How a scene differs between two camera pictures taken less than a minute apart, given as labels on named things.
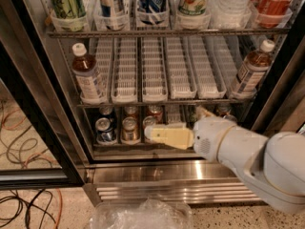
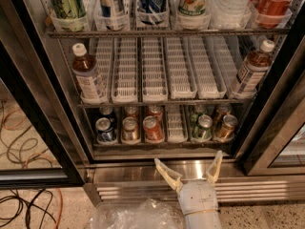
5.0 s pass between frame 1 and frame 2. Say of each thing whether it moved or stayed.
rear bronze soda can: stayed
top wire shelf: stayed
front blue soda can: stayed
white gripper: moved
